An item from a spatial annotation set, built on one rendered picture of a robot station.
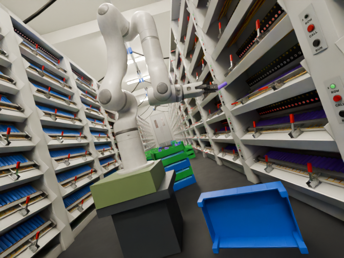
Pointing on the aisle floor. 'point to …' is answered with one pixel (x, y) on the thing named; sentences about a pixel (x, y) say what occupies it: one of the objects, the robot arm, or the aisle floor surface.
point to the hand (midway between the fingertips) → (212, 88)
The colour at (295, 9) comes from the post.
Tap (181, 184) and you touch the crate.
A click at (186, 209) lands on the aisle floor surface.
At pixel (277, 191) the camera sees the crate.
